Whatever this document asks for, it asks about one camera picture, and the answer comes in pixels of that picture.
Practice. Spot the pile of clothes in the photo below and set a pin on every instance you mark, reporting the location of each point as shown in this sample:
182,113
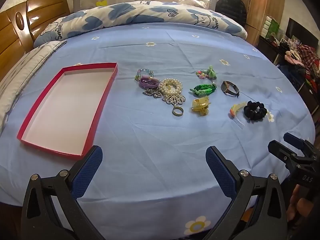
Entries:
305,60

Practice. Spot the dark cabinet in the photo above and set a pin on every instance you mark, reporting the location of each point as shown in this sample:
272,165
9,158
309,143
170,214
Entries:
272,52

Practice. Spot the silver ornate brooch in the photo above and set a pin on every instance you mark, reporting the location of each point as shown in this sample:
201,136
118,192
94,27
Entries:
175,99

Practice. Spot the orange hair comb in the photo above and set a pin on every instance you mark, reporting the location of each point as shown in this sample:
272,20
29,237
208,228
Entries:
236,108

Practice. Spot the grey striped pillow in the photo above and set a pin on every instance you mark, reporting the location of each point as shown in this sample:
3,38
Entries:
22,72

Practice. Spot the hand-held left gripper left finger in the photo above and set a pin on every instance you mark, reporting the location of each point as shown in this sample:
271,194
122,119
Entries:
87,172

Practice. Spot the wooden wardrobe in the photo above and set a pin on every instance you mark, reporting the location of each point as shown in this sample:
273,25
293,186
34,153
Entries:
262,5

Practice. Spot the black padded jacket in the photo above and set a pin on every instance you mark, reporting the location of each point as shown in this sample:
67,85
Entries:
231,7

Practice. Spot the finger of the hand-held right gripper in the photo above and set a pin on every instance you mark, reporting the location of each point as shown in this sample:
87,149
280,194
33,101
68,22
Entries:
293,141
281,153

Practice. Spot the black television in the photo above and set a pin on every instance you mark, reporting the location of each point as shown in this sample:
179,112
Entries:
302,32

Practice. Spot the blue floral bed sheet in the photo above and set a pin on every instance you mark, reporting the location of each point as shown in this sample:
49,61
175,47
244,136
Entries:
150,135

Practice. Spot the white bedding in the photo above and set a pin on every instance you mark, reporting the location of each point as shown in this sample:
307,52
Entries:
192,2

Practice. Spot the yellow toy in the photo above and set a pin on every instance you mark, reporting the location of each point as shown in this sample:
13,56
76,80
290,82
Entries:
101,3

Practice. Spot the yellow hair claw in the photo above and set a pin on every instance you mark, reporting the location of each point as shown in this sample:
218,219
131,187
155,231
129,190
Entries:
200,105

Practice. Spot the wooden headboard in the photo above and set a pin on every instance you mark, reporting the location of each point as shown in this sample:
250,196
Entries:
15,37

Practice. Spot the dark band wristwatch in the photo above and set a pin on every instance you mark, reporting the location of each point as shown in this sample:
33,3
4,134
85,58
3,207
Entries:
226,87

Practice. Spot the person's right hand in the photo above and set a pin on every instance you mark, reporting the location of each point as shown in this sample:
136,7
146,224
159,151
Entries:
295,210

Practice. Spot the white quilt with blue hearts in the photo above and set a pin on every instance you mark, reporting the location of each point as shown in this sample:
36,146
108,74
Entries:
150,12

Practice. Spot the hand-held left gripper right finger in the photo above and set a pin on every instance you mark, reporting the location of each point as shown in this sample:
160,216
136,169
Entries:
220,172

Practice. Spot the black scrunchie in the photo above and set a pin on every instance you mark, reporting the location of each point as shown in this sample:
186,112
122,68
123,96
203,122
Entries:
250,111

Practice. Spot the red shallow cardboard box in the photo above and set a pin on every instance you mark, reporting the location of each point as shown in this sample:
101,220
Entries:
67,107

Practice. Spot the green boxes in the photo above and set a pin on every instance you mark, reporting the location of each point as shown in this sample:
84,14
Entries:
271,26

